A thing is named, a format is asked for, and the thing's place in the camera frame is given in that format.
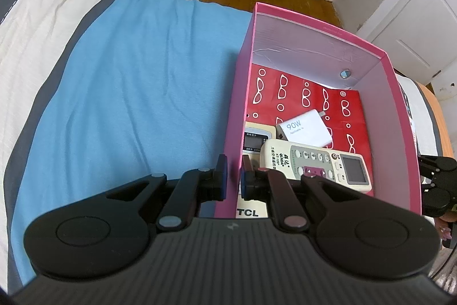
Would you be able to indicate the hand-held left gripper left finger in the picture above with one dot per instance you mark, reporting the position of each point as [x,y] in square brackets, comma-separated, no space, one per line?
[224,180]

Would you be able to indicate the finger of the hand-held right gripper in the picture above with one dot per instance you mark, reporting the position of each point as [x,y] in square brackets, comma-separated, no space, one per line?
[441,167]

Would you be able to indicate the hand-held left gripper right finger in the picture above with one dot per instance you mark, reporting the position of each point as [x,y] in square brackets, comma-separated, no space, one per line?
[244,183]

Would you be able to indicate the cream air conditioner remote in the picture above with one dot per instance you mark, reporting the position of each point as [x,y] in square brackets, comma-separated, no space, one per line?
[255,144]

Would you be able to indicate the pink cardboard box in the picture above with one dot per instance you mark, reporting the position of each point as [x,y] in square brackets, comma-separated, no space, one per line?
[235,112]

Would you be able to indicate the white charger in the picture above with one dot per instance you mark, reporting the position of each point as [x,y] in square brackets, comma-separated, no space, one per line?
[303,130]

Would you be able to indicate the white remote with grey screen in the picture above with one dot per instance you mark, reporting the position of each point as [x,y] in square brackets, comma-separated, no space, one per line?
[321,158]

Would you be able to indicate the person's right hand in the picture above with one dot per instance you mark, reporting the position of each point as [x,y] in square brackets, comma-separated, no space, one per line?
[443,227]

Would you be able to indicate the orange mattress edge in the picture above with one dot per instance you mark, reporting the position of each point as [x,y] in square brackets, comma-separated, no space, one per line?
[441,119]

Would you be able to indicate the red patterned bag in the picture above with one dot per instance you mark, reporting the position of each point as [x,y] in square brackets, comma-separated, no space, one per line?
[271,114]

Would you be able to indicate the white door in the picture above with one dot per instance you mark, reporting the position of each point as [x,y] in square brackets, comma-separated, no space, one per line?
[421,15]

